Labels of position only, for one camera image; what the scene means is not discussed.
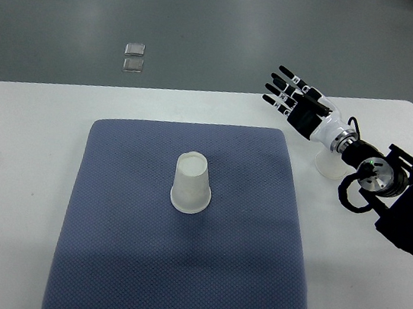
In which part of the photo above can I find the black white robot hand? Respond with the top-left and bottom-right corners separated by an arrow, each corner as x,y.
262,65 -> 360,154

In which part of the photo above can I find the white paper cup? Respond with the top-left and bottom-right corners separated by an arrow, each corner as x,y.
314,148 -> 348,180
170,151 -> 212,215

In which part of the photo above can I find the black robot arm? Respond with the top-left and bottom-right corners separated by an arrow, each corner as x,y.
338,139 -> 413,256

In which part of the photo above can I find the white paper cup on mat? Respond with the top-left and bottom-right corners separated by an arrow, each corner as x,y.
170,151 -> 212,215

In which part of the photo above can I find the upper metal floor plate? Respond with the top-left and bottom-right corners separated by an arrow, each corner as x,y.
124,43 -> 146,57

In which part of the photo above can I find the metal floor plate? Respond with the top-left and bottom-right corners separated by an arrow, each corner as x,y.
124,43 -> 146,57
122,57 -> 143,73

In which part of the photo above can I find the lower metal floor plate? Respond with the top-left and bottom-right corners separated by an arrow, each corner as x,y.
122,57 -> 143,73

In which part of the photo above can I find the blue textured fabric mat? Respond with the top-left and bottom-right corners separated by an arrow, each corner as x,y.
42,119 -> 307,309

